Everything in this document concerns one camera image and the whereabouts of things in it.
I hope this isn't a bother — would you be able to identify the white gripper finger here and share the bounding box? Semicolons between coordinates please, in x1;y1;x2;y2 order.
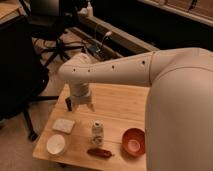
87;103;95;112
72;104;77;112

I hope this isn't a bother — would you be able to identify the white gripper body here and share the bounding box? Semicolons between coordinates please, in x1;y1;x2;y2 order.
69;83;92;105

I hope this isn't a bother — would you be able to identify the red ceramic bowl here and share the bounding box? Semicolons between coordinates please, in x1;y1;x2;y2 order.
122;128;145;157

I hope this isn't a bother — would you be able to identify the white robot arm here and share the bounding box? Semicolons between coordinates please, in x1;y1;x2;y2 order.
59;48;213;171

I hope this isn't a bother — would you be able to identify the small black box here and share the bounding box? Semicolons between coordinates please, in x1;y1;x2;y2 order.
65;97;72;111

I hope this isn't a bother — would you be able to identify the white square sponge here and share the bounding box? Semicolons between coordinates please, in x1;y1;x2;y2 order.
52;118;75;134

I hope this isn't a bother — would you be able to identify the white round cup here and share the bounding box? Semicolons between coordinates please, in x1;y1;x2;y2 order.
46;134;66;155

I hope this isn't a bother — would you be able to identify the red chili pepper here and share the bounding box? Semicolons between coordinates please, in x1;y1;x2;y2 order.
87;148;113;159

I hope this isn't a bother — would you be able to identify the black chair at left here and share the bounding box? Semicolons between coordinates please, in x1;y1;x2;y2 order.
0;14;60;142

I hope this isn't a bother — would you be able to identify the black office chair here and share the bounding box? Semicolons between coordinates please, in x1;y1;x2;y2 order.
18;0;87;66

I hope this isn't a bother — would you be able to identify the white spray bottle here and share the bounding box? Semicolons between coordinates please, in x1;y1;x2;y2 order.
79;1;93;17

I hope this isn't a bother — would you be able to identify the wooden desk corner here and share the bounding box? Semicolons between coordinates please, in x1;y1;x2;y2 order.
0;0;25;24

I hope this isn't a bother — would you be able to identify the power strip with cables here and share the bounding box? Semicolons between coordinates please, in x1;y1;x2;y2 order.
87;31;117;61

